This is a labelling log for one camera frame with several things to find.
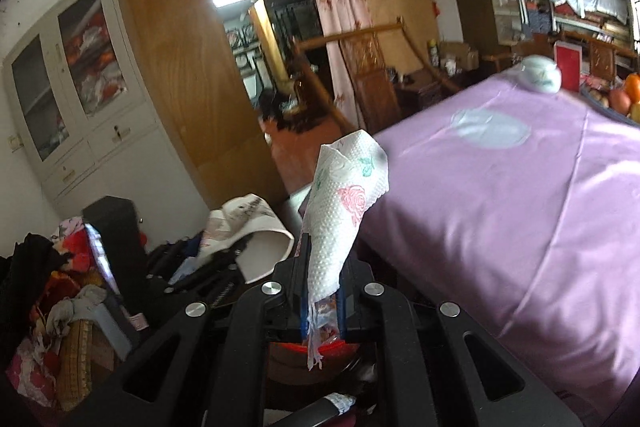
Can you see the pink floral curtain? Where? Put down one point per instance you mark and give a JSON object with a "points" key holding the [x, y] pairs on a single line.
{"points": [[340, 32]]}

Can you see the white cabinet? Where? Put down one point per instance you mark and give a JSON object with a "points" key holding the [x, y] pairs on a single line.
{"points": [[125, 147]]}

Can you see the orange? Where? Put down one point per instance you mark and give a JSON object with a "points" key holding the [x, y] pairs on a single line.
{"points": [[633, 87]]}

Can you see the white ceramic jar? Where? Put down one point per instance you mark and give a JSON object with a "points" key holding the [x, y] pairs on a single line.
{"points": [[540, 77]]}

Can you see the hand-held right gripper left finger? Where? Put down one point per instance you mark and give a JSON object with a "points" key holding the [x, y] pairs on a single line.
{"points": [[302, 317]]}

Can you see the wooden armchair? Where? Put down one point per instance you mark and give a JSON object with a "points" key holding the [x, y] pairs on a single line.
{"points": [[372, 72]]}

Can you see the wooden dining chair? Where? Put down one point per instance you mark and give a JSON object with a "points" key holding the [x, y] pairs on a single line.
{"points": [[600, 57]]}

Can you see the fruit plate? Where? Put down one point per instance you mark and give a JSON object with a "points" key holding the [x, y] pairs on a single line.
{"points": [[597, 107]]}

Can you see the cardboard box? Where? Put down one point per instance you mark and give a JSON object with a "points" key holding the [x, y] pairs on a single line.
{"points": [[462, 54]]}

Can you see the floral paper towel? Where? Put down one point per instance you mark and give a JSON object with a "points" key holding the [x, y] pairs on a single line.
{"points": [[345, 207]]}

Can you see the white cup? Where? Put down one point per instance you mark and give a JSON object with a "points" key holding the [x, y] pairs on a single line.
{"points": [[451, 67]]}

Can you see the pile of colourful cloths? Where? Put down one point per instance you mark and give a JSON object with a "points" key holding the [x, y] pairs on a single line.
{"points": [[55, 287]]}

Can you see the spray can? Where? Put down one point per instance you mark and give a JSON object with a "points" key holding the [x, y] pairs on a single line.
{"points": [[434, 53]]}

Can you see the purple tablecloth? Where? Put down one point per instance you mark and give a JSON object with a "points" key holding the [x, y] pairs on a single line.
{"points": [[500, 232]]}

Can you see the red apple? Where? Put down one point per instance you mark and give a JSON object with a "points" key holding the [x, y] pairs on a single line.
{"points": [[619, 101]]}

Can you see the black tube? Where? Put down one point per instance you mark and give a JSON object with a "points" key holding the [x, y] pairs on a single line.
{"points": [[320, 407]]}

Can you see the yellow apple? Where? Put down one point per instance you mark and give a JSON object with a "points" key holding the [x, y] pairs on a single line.
{"points": [[635, 112]]}

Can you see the red box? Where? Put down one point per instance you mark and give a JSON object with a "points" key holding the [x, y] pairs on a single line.
{"points": [[567, 67]]}

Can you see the black box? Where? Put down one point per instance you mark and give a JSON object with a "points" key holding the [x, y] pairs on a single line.
{"points": [[120, 237]]}

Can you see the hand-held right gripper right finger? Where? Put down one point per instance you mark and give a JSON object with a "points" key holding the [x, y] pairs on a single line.
{"points": [[341, 317]]}

